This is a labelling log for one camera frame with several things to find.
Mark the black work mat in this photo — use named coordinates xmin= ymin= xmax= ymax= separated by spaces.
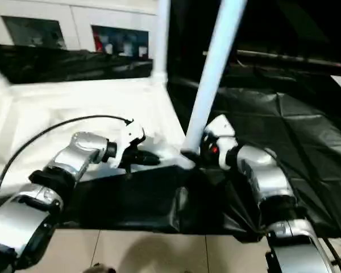
xmin=0 ymin=44 xmax=341 ymax=244

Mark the dark metal rod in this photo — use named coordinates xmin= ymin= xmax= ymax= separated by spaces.
xmin=236 ymin=49 xmax=341 ymax=71

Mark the white table frame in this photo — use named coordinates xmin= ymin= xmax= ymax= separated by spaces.
xmin=0 ymin=75 xmax=199 ymax=197

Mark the white glass-door cabinet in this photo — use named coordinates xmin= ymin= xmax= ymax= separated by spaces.
xmin=0 ymin=0 xmax=157 ymax=57

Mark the dark robot lower body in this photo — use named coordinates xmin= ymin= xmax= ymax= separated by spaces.
xmin=84 ymin=263 xmax=118 ymax=273

